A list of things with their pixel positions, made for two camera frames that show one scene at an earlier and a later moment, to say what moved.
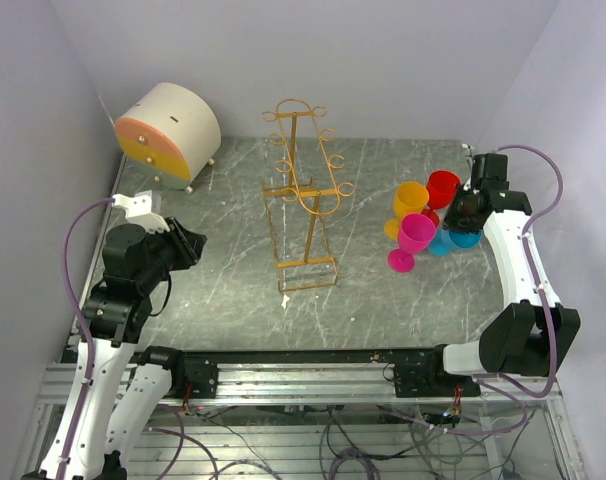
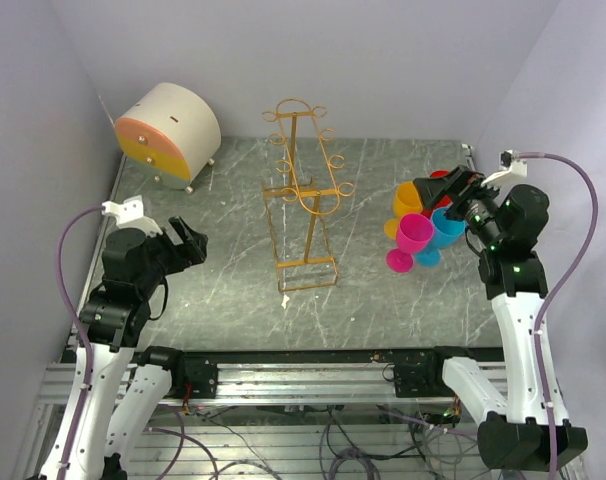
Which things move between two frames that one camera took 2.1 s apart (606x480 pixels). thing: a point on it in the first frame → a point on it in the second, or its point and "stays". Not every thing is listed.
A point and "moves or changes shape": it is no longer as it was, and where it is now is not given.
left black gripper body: (179, 252) stays
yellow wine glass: (410, 198) stays
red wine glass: (441, 190) stays
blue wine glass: (443, 240) moves or changes shape
